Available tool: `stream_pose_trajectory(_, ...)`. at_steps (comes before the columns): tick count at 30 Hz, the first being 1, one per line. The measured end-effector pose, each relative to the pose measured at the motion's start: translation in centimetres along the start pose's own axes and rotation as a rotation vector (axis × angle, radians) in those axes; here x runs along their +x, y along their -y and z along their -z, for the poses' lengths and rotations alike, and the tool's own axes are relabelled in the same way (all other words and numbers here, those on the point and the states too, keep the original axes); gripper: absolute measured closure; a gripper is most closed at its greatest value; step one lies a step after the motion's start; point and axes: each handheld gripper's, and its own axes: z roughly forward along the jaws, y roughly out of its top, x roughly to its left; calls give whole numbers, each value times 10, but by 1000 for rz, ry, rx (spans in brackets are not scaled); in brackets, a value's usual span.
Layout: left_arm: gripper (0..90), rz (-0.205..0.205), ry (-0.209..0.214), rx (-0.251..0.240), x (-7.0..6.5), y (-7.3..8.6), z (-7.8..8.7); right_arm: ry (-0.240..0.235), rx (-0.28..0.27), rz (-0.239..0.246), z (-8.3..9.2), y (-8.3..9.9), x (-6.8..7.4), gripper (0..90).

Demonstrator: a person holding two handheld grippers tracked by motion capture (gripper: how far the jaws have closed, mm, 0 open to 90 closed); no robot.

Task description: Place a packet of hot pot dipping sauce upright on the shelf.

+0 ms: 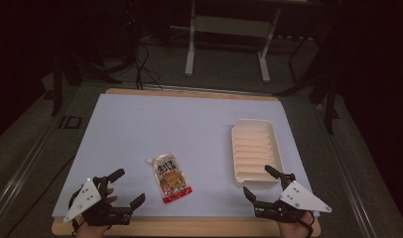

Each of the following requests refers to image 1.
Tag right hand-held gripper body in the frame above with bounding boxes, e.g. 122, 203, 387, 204
253, 173, 333, 223

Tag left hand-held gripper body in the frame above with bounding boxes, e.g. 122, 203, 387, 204
63, 176, 135, 228

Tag cream ridged plastic tray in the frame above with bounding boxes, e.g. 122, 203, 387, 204
230, 118, 285, 189

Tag orange and red sauce pouch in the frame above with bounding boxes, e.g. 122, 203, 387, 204
146, 152, 194, 205

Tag person's right hand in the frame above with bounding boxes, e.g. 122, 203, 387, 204
276, 212, 316, 238

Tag person's left hand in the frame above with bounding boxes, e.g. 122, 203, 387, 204
74, 187, 119, 238

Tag pale blue table mat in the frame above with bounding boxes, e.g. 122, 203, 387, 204
52, 92, 321, 219

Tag black tripod stand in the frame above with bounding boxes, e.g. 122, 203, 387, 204
272, 33, 341, 136
50, 49, 124, 117

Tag black gripper strap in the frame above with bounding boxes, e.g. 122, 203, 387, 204
299, 212, 316, 238

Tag black floor bracket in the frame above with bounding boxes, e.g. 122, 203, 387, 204
58, 115, 83, 130

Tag black floor cables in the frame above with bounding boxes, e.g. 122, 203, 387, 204
133, 42, 165, 91

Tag white metal table frame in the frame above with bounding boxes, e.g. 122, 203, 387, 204
184, 0, 284, 84

